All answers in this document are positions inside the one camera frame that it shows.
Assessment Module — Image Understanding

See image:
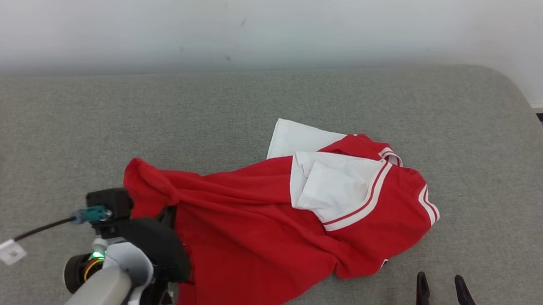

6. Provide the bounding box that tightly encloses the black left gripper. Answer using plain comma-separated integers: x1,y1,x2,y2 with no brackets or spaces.
104,198,200,287

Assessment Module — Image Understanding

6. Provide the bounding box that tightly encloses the red shirt with white sleeves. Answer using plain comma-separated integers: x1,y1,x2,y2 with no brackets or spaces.
110,102,450,305

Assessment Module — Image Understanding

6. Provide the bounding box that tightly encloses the black left cable teal plug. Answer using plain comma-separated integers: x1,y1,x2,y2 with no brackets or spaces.
0,195,112,305

